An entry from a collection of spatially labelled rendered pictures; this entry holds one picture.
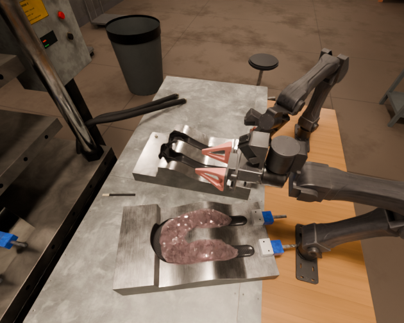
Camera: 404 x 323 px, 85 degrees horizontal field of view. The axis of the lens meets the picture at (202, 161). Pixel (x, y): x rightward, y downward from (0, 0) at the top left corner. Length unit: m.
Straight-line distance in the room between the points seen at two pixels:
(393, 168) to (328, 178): 2.18
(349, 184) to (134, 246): 0.61
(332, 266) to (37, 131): 1.18
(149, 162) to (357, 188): 0.76
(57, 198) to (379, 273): 1.98
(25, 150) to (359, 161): 2.50
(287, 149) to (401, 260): 1.79
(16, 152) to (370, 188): 1.05
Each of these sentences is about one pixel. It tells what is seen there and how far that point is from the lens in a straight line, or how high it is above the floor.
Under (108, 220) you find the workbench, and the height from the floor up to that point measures 0.80.
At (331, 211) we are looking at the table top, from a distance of 1.05.
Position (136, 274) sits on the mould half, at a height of 0.91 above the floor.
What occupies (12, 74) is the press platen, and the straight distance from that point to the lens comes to 0.95.
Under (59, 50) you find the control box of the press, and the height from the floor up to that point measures 1.20.
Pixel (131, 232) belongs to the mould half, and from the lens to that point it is 0.79.
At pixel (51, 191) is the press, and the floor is 0.78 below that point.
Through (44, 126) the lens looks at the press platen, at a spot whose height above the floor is 1.04.
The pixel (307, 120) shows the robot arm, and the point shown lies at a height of 0.95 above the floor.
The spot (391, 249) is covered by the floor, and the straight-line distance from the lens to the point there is 2.17.
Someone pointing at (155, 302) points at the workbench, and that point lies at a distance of 0.83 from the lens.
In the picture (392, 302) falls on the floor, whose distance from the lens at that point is 2.01.
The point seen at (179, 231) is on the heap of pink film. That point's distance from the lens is 0.78.
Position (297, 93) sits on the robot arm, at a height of 1.19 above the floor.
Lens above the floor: 1.61
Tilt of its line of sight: 51 degrees down
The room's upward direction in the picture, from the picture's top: straight up
